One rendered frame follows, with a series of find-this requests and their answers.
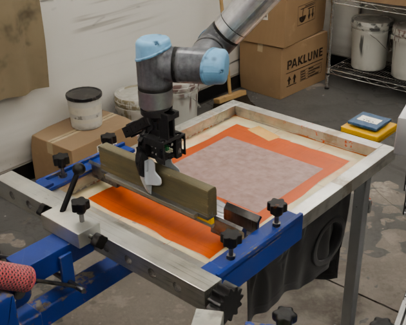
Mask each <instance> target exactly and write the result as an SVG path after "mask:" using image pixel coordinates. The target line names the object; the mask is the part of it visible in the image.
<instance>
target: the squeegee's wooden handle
mask: <svg viewBox="0 0 406 325"><path fill-rule="evenodd" d="M135 155H136V154H134V153H131V152H129V151H127V150H124V149H122V148H119V147H117V146H114V145H112V144H110V143H104V144H101V145H100V146H99V156H100V162H101V172H102V173H104V174H107V173H111V174H113V175H116V176H117V177H120V178H122V179H124V180H126V181H129V182H131V183H133V184H136V185H137V186H140V187H142V188H144V189H145V187H144V185H143V183H142V181H141V179H140V175H139V174H138V171H137V167H136V164H135ZM155 171H156V173H157V174H158V175H159V176H160V178H161V180H162V183H161V185H160V186H154V185H152V192H153V193H156V194H157V195H160V196H162V197H164V198H166V199H169V200H171V201H173V202H175V203H177V204H180V205H182V206H184V207H186V208H189V209H190V210H193V211H195V212H197V213H198V217H201V218H203V219H205V220H207V221H208V220H210V219H212V218H213V217H214V216H216V215H217V189H216V187H215V186H212V185H210V184H208V183H205V182H202V181H200V180H198V179H195V178H193V177H190V176H188V175H185V174H183V173H180V172H178V171H176V170H173V169H171V168H168V167H166V166H163V165H161V164H159V163H156V162H155Z"/></svg>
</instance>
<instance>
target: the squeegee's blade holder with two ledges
mask: <svg viewBox="0 0 406 325"><path fill-rule="evenodd" d="M105 178H106V179H109V180H111V181H113V182H116V183H117V184H119V185H121V186H124V187H126V188H128V189H130V190H133V191H135V192H137V193H139V194H141V195H143V196H145V197H148V198H150V199H152V200H154V201H157V202H159V203H161V204H163V205H165V206H167V207H169V208H172V209H174V210H176V211H178V212H180V213H183V214H184V215H187V216H189V217H191V218H193V219H195V218H197V217H198V213H197V212H195V211H193V210H190V209H189V208H186V207H184V206H182V205H180V204H177V203H175V202H173V201H171V200H169V199H166V198H164V197H162V196H160V195H157V194H156V193H153V192H152V194H149V193H148V192H147V191H146V189H144V188H142V187H140V186H137V185H136V184H133V183H131V182H129V181H126V180H124V179H122V178H120V177H117V176H116V175H113V174H111V173H107V174H105Z"/></svg>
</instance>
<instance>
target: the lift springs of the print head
mask: <svg viewBox="0 0 406 325"><path fill-rule="evenodd" d="M7 257H9V255H2V254H0V258H1V259H6V258H7ZM35 282H37V283H42V284H51V285H56V286H64V287H69V288H75V287H76V284H70V283H65V282H57V281H49V280H44V279H36V275H35V270H34V269H33V268H32V267H31V266H27V265H23V264H16V263H12V262H5V261H0V290H8V291H18V292H23V293H24V292H28V291H30V290H31V289H32V288H33V286H34V284H35Z"/></svg>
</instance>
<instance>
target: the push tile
mask: <svg viewBox="0 0 406 325"><path fill-rule="evenodd" d="M390 122H391V119H389V118H386V117H381V116H379V115H374V114H371V113H367V112H362V113H360V114H358V115H357V116H356V117H353V118H352V119H350V120H349V121H348V124H352V125H355V126H359V127H362V128H366V129H368V130H372V131H375V132H376V131H378V130H379V129H380V128H382V127H384V126H385V125H386V124H388V123H390Z"/></svg>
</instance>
